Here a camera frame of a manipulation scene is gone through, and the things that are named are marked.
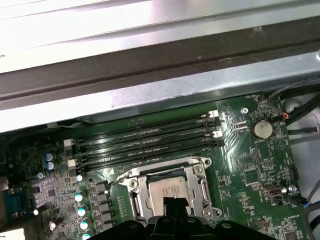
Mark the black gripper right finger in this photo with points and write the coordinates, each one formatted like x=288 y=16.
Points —
x=181 y=207

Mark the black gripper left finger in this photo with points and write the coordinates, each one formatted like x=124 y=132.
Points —
x=170 y=207

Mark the silver CPU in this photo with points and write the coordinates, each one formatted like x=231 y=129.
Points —
x=172 y=186

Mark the metal socket cover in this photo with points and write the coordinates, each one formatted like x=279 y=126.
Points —
x=141 y=186

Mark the CPU socket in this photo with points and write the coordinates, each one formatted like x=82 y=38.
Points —
x=203 y=163

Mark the RAM slot white clips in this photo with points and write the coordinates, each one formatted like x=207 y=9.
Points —
x=150 y=146
x=150 y=128

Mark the green motherboard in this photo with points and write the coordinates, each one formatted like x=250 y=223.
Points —
x=237 y=150

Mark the round coin battery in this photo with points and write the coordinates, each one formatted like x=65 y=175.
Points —
x=261 y=129

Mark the black PC case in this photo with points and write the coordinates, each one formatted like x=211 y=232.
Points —
x=150 y=70

